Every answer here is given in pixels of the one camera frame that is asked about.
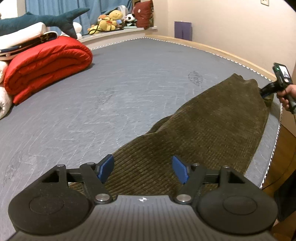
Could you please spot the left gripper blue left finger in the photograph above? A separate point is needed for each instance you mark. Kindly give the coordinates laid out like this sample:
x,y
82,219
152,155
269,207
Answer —
x,y
94,176

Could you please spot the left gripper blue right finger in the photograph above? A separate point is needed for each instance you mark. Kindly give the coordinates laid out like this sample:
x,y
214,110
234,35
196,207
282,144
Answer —
x,y
191,176

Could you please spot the olive corduroy pants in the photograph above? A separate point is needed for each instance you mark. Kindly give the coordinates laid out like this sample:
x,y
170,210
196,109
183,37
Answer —
x,y
221,126

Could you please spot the person's right hand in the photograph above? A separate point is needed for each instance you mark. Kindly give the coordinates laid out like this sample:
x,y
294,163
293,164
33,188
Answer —
x,y
283,93

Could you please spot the grey quilted mattress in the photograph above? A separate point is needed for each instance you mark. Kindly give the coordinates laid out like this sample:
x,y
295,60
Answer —
x,y
129,87

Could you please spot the white folded blanket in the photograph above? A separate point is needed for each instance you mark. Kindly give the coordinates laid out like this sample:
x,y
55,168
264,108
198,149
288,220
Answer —
x,y
5,98

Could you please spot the red folded quilt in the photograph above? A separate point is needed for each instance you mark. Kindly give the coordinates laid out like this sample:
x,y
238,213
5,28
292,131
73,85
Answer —
x,y
44,64

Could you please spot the white mushroom plush toy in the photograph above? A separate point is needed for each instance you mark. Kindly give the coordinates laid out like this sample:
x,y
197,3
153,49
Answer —
x,y
78,29

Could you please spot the yellow plush toy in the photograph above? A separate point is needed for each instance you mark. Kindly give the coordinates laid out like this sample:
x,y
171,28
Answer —
x,y
108,23

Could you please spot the dark red cushion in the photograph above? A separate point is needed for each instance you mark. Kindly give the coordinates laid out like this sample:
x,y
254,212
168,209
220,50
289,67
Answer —
x,y
144,13

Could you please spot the cream and navy folded bedding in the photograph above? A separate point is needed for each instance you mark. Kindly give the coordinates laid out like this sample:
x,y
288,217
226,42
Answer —
x,y
21,40

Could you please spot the panda plush toy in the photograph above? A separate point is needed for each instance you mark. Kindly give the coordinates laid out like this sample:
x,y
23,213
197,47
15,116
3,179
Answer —
x,y
130,20

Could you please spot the teal shark plush toy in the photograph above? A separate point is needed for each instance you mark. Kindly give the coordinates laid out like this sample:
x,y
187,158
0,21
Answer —
x,y
64,22

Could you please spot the wooden bed frame edge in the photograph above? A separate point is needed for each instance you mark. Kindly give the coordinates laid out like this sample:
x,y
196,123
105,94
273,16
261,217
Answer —
x,y
224,54

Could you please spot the white wall switch plate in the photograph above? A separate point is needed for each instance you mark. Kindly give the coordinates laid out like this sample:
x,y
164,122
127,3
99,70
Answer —
x,y
265,2

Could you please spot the purple folder against wall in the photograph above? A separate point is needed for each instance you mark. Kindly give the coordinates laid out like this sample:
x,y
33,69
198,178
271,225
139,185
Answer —
x,y
183,30

